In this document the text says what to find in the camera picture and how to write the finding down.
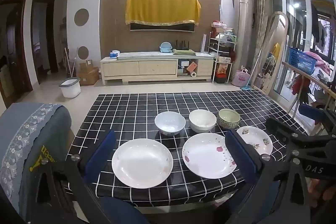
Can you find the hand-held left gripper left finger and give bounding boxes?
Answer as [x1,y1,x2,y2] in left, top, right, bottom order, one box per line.
[31,130,117,224]

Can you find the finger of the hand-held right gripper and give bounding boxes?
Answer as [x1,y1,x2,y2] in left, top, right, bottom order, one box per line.
[299,104,336,135]
[266,116,336,155]

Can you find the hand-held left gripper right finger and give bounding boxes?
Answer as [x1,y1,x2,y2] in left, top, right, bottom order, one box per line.
[226,130,319,224]

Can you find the small white plate grey flowers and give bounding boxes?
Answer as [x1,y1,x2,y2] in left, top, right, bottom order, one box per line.
[236,126,273,157]

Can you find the white plate pink flowers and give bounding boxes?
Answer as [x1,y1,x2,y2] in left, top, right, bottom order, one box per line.
[182,133,239,179]

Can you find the plain white plate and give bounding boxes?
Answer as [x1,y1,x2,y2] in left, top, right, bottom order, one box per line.
[112,138,174,189]

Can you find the floral patterned ceramic bowl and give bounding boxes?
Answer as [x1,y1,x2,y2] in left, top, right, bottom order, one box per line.
[217,108,241,130]

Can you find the plain white bowl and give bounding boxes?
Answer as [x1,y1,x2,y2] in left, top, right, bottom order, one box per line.
[189,109,217,133]

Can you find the white bowl blue pattern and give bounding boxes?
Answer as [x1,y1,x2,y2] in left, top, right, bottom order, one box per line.
[154,111,186,137]

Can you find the person's right hand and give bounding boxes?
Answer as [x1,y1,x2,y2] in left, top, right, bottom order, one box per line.
[310,178,336,201]

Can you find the red hanging cloth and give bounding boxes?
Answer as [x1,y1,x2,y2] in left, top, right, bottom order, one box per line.
[291,74,306,96]

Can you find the wooden drying rack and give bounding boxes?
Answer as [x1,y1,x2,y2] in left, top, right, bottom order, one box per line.
[281,61,336,135]

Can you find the blue plastic basket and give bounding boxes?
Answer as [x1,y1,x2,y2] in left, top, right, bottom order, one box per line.
[287,47,317,76]

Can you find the pink quilt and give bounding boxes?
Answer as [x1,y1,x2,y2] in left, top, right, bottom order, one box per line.
[306,51,335,73]

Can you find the black checked tablecloth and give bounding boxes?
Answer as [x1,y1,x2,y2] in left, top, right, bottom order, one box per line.
[64,89,309,207]

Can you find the pink fabric bag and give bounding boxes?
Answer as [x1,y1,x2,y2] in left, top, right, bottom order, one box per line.
[236,68,253,87]

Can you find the chair with grey-blue lace cover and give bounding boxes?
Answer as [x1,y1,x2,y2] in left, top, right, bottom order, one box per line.
[0,102,72,219]

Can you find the arched floor mirror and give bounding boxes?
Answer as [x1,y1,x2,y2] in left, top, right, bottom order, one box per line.
[251,11,289,95]

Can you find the white bucket grey rim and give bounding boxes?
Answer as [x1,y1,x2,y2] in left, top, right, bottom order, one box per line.
[58,77,81,98]

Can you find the large cardboard box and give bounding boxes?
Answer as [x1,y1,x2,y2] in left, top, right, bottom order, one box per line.
[77,67,100,86]

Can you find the sliding glass door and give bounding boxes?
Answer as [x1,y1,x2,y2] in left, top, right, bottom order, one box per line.
[268,0,336,109]

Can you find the small cardboard box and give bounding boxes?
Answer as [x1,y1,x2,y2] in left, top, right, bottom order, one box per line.
[79,60,94,73]

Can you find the white shelf rack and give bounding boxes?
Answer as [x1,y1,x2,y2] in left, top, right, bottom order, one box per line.
[207,32,237,84]

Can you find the silver standing air conditioner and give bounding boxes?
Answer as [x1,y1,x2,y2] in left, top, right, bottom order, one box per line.
[233,0,256,75]

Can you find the cream television cabinet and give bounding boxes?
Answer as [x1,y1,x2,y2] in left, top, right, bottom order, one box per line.
[100,51,216,86]

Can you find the beige gold curtain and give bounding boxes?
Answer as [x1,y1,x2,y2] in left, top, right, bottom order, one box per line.
[250,0,269,85]

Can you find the light blue lidded container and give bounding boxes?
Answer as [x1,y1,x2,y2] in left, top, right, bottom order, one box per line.
[160,42,173,55]

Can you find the black router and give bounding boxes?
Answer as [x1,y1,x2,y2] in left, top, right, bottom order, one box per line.
[175,40,190,51]

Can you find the dark brown wooden door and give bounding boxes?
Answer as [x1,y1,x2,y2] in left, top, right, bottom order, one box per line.
[0,0,27,109]

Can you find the yellow cloth cover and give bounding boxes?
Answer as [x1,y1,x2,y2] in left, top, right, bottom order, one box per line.
[125,0,201,26]

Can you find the mop handles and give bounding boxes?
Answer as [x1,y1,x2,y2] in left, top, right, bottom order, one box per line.
[64,47,78,78]

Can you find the dark brown door frame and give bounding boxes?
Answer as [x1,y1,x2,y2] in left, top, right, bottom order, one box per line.
[31,0,59,85]

